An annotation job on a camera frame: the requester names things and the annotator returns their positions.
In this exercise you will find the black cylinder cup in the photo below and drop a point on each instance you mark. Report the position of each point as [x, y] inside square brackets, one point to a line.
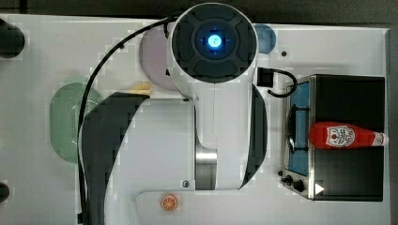
[12, 40]

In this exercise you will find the green oval colander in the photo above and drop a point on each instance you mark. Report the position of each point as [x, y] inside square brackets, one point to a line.
[64, 118]

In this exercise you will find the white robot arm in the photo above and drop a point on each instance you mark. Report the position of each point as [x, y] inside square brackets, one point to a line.
[212, 137]

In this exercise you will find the black toaster oven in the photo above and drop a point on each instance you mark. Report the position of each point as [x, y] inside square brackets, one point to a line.
[320, 174]

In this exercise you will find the yellow banana toy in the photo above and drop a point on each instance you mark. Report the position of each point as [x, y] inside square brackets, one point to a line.
[142, 88]

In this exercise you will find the orange slice toy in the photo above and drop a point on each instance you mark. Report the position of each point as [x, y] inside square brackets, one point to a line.
[169, 202]

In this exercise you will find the dark grey cup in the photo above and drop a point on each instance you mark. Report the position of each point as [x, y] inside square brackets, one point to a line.
[4, 192]

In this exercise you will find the red ketchup bottle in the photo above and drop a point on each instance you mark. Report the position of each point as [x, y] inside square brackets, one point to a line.
[339, 136]

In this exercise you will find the blue cup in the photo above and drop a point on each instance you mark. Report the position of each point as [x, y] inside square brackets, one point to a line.
[266, 38]

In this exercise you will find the lilac round plate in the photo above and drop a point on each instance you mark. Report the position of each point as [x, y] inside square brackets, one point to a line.
[152, 55]

